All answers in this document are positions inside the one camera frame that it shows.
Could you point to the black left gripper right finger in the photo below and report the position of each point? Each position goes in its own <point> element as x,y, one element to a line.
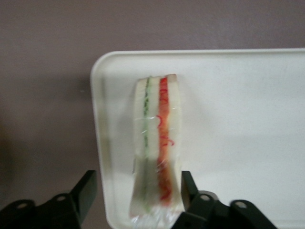
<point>209,214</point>

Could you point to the cream rectangular tray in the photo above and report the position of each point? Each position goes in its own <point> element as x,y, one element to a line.
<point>238,131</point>

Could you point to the triangle sandwich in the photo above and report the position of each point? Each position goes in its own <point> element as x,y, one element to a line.
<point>157,143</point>

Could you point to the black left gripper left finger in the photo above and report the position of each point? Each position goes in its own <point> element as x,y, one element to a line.
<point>59,210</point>

